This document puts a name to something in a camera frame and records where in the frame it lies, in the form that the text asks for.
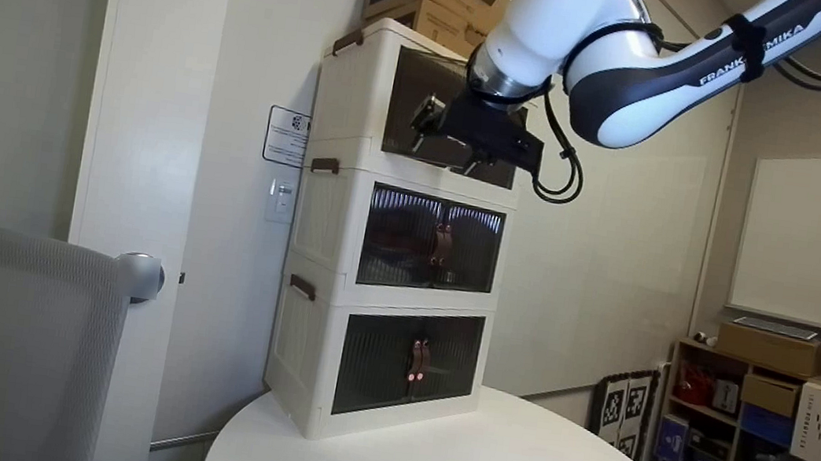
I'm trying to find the white stacked storage cabinet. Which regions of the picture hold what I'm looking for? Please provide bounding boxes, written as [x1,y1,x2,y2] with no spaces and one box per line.
[256,8,542,461]

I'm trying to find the row of calibration boards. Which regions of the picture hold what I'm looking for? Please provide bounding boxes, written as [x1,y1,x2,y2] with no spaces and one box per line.
[587,363,661,461]

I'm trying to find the white keyboard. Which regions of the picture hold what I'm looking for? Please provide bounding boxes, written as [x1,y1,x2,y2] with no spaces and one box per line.
[731,314,820,343]

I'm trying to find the long cardboard box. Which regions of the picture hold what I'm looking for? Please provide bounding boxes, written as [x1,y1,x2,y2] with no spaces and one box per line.
[713,320,821,381]

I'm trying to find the white room door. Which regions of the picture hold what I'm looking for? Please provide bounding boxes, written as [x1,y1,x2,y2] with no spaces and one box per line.
[39,0,232,461]

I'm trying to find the silver door knob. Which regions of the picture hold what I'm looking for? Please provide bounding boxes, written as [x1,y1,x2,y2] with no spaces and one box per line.
[111,249,169,308]

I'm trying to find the tall white box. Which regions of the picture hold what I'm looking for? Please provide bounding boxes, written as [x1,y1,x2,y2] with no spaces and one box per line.
[790,379,821,461]

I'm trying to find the white wall sign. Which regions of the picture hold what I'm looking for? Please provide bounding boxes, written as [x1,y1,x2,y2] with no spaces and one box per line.
[261,104,314,169]

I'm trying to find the wall switch plate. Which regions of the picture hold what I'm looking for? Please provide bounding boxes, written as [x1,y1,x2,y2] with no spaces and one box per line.
[264,178,300,226]

